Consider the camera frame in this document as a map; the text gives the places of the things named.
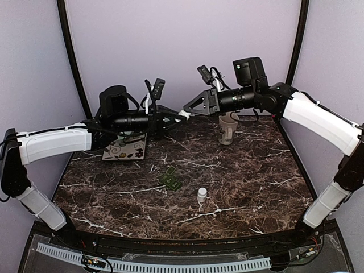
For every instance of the white pill bottle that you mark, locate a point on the white pill bottle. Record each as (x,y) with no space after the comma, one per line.
(185,114)
(201,195)

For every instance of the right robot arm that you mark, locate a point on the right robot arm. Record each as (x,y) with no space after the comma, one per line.
(284,101)

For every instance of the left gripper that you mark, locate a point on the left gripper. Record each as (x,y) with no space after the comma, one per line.
(157,120)

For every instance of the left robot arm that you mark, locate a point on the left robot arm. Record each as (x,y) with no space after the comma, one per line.
(119,115)

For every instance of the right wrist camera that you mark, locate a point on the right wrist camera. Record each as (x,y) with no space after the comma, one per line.
(211,77)

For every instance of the left black frame post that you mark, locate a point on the left black frame post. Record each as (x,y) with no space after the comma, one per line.
(66,32)

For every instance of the right black frame post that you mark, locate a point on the right black frame post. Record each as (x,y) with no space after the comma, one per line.
(302,20)

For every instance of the square floral ceramic plate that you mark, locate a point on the square floral ceramic plate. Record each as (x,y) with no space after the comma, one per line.
(126,148)

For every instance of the white slotted cable duct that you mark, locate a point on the white slotted cable duct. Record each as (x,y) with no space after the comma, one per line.
(158,263)

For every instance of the small green circuit board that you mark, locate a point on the small green circuit board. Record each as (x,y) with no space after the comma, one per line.
(93,262)

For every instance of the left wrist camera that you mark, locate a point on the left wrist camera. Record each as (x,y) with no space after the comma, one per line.
(154,94)

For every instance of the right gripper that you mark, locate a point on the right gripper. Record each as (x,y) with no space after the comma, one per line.
(210,101)

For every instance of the black frame post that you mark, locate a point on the black frame post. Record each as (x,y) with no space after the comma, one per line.
(302,20)
(66,32)

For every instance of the cream coral-print mug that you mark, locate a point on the cream coral-print mug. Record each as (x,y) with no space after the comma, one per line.
(228,124)

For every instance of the black front table rail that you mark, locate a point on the black front table rail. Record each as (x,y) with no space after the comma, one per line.
(231,238)

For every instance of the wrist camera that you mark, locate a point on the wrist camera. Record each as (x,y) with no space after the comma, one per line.
(154,94)
(211,77)

